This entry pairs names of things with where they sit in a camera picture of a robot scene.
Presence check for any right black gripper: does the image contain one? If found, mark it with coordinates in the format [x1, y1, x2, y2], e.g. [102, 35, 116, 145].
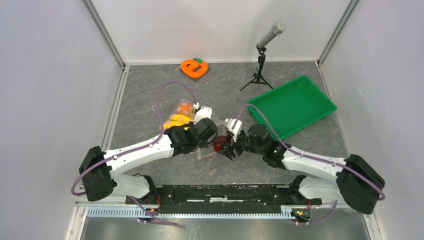
[219, 129, 265, 161]

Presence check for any dark red fake fruit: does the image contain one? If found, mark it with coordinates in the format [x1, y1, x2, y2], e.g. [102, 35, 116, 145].
[213, 137, 227, 154]

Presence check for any clear zip top bag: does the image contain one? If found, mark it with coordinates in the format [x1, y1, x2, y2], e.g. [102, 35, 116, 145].
[161, 99, 225, 160]

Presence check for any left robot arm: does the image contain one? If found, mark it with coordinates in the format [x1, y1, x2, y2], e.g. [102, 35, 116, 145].
[78, 118, 218, 204]

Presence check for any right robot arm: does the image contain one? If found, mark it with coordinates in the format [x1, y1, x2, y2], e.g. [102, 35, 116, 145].
[220, 119, 386, 215]

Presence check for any yellow fake banana bunch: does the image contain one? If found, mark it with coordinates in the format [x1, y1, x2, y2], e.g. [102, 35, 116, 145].
[162, 114, 194, 130]

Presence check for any orange fake fruit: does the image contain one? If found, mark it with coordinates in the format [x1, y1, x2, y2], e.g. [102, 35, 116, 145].
[176, 102, 194, 116]

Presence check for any black microphone tripod stand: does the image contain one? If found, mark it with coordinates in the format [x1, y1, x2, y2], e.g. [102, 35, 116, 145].
[240, 45, 274, 91]

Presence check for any green plastic tray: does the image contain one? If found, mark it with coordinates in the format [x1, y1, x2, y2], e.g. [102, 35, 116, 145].
[248, 75, 338, 140]

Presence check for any grey microphone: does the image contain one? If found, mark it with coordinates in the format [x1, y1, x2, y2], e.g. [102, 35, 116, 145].
[256, 21, 287, 49]

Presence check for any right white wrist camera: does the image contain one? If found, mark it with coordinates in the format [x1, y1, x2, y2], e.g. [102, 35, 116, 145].
[224, 118, 242, 143]

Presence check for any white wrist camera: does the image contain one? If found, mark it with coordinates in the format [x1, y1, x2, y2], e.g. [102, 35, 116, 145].
[224, 118, 242, 143]
[193, 105, 213, 124]

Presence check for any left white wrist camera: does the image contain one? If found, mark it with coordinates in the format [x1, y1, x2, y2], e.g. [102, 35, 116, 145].
[193, 105, 213, 124]

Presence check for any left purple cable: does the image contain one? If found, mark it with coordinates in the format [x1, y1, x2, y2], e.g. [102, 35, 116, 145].
[70, 81, 200, 196]

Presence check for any purple cable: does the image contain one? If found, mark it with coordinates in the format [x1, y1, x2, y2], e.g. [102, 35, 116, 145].
[70, 81, 200, 196]
[233, 103, 386, 202]

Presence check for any white cable chain strip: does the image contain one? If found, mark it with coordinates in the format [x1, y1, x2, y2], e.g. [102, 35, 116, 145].
[86, 206, 295, 220]

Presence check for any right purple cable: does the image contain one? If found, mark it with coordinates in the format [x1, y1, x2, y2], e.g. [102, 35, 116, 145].
[233, 103, 386, 202]

